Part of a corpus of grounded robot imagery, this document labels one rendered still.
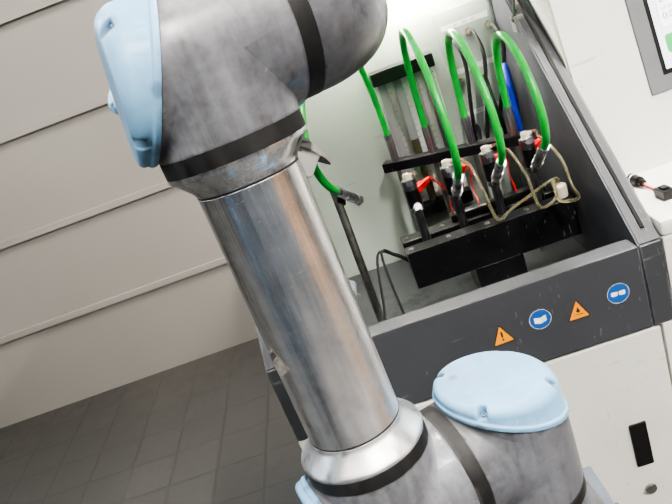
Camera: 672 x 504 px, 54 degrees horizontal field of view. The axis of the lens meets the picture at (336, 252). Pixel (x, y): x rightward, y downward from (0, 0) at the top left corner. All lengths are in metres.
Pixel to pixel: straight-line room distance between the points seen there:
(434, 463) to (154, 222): 2.81
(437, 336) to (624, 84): 0.61
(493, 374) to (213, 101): 0.37
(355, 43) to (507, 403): 0.33
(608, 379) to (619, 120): 0.49
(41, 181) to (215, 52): 2.95
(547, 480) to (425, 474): 0.12
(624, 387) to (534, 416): 0.71
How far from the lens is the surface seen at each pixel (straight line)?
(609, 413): 1.35
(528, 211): 1.35
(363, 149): 1.58
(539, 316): 1.19
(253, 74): 0.48
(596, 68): 1.39
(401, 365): 1.18
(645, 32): 1.43
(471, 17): 1.58
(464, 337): 1.18
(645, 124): 1.42
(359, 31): 0.51
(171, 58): 0.47
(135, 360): 3.66
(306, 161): 1.09
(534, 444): 0.64
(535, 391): 0.63
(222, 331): 3.51
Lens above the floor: 1.51
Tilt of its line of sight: 21 degrees down
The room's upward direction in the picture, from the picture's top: 21 degrees counter-clockwise
